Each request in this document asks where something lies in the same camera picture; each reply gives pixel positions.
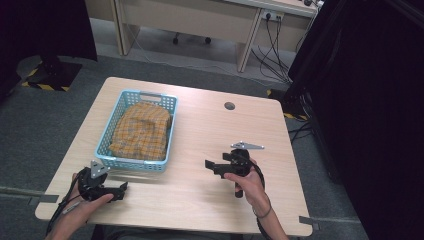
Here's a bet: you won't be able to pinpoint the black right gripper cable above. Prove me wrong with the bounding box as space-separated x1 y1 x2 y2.
247 158 272 240

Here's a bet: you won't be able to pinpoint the person's dark trousers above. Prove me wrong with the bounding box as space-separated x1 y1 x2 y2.
90 224 246 240

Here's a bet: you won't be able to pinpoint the dark wrist band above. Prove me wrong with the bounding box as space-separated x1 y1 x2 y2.
251 204 273 220

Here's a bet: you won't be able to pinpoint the black curtain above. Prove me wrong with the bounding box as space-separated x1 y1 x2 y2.
0 0 98 99
287 0 424 240

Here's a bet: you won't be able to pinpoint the white power strip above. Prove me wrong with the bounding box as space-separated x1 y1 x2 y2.
260 9 285 22

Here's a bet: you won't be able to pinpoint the person's right hand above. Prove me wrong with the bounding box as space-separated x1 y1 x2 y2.
223 168 270 211

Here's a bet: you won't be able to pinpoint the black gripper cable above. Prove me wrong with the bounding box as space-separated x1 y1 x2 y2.
247 158 272 240
45 173 84 236

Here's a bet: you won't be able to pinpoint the black power cables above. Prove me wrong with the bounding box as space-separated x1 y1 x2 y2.
250 15 295 85

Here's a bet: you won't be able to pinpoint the light blue plastic basket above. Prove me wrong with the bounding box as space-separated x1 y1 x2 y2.
94 88 179 173

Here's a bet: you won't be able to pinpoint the yellow plaid cloth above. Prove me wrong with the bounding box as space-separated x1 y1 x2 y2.
108 101 172 162

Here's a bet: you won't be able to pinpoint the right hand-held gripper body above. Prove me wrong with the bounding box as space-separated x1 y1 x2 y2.
221 141 266 199

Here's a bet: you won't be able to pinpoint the beige office desk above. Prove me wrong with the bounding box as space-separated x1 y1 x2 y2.
84 0 318 73

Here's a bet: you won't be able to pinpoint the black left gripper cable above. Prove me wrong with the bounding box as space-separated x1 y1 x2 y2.
45 173 84 236

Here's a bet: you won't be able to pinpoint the black stand base striped tape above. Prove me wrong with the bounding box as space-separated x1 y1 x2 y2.
265 87 309 122
21 54 83 92

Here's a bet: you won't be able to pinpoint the grey floor tape strip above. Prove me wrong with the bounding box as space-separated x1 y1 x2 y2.
0 185 60 207
298 215 363 232

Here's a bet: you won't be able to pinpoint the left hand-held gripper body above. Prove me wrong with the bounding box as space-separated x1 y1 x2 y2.
77 159 113 203

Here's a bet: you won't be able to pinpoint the person's left hand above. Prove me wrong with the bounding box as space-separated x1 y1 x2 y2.
54 173 115 236

